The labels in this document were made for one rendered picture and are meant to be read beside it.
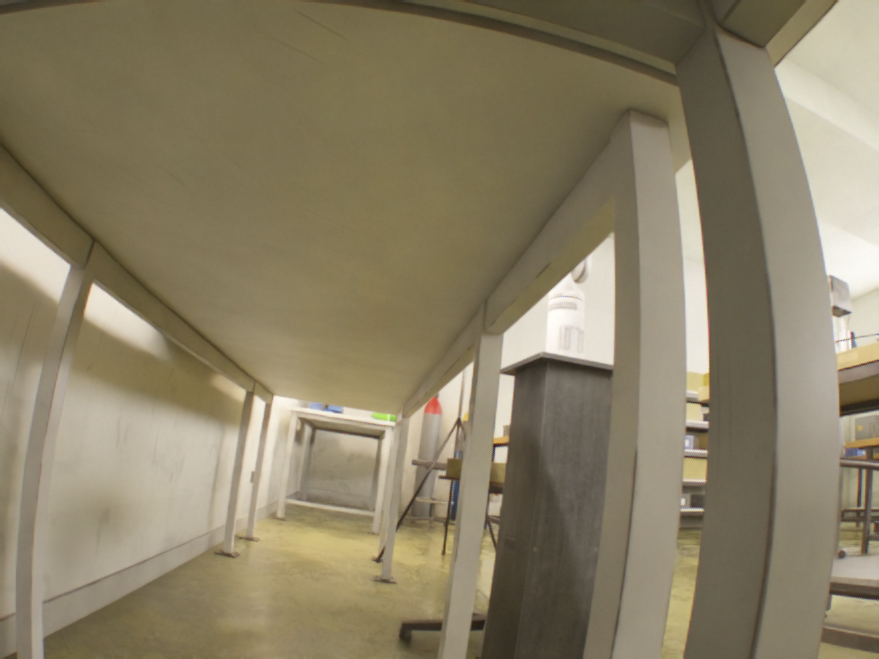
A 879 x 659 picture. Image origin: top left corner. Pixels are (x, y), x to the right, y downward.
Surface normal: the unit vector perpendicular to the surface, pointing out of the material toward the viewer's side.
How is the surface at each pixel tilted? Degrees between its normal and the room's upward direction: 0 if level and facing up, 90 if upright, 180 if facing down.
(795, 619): 90
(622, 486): 90
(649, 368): 90
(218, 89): 180
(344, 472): 90
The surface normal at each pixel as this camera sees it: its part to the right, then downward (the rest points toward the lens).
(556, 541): 0.27, -0.23
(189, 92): -0.12, 0.95
